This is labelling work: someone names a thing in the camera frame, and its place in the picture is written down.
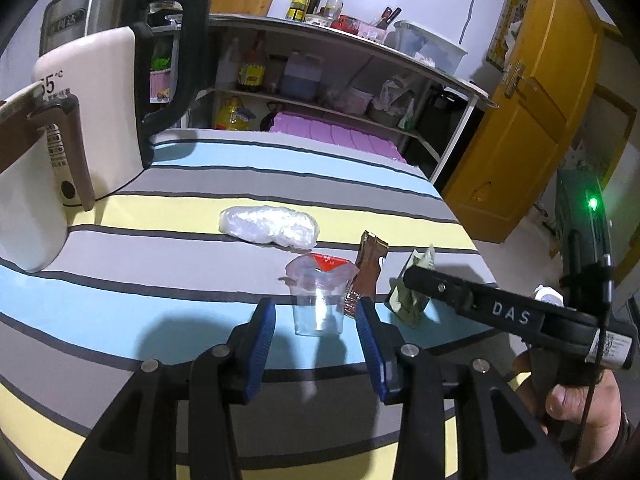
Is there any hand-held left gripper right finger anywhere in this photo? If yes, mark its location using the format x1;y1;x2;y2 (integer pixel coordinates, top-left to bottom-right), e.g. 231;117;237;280
354;297;576;480

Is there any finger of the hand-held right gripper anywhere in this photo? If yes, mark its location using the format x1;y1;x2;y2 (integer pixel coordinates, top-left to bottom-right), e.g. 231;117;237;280
402;265;476;315

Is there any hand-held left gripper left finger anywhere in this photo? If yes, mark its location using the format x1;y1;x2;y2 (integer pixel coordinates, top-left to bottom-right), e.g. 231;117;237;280
65;297;277;480

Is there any green paper wrapper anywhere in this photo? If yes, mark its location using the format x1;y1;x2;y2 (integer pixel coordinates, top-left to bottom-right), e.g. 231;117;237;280
389;247;436;328

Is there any clear plastic cup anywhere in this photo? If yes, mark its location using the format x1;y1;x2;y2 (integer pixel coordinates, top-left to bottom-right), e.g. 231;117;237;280
285;255;358;337

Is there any person's right hand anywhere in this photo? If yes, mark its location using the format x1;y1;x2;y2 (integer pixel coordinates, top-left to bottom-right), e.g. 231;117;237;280
545;374;624;467

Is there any brown snack wrapper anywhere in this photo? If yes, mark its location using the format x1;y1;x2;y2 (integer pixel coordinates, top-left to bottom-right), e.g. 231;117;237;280
342;230;390;318

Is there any striped tablecloth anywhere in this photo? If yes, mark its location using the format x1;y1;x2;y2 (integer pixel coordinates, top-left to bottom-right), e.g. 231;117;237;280
0;127;501;480

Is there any crumpled white plastic bag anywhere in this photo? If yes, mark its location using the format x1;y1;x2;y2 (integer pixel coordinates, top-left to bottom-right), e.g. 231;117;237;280
218;205;320;251

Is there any pink ribbed cushion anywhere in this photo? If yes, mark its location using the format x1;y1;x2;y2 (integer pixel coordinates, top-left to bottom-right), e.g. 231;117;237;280
268;111;408;165

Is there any wooden door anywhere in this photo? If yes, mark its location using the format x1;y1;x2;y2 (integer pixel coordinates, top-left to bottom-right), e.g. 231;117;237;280
442;0;608;246

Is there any white plastic bag on shelf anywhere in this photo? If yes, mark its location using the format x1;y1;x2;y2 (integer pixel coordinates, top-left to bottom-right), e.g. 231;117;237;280
372;77;416;128

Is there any pink plastic container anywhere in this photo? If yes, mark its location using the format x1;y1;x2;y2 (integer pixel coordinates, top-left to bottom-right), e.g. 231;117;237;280
332;85;373;116

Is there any yellow cooking oil bottle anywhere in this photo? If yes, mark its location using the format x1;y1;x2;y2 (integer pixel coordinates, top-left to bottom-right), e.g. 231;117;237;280
215;96;256;131

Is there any clear plastic storage box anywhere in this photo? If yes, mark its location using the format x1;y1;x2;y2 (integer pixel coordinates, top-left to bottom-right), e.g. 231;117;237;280
392;20;468;73

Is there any blue liquid jug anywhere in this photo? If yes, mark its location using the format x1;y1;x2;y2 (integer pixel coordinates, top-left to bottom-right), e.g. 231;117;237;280
280;50;323;100

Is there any brown bottle with yellow label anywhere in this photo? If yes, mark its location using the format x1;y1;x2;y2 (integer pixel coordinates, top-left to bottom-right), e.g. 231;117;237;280
237;30;268;93

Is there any white plastic bottle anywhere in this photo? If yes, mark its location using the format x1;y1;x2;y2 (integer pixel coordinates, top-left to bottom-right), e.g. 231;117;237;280
216;37;241;90

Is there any pink basket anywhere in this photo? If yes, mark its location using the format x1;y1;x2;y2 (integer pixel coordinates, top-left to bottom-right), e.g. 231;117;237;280
150;67;173;103

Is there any metal kitchen shelf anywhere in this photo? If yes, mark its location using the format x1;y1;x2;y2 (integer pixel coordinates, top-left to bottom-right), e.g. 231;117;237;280
180;12;501;186

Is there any stainless steel kettle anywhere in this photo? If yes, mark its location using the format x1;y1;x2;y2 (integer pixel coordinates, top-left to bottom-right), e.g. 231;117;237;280
40;0;141;56

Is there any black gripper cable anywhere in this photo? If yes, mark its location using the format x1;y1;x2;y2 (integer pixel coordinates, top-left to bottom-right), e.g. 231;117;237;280
570;255;613;471

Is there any metal door handle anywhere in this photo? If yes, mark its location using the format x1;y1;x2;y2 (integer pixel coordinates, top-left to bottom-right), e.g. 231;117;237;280
502;60;538;98

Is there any wall poster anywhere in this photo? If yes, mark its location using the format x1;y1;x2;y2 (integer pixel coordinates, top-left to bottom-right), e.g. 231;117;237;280
486;0;530;71

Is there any white jug with brown handle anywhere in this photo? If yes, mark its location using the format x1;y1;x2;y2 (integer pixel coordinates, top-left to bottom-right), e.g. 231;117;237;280
0;82;96;273

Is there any white kettle with black handle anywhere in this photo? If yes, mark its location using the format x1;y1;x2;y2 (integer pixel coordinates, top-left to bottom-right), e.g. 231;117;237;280
32;0;213;208

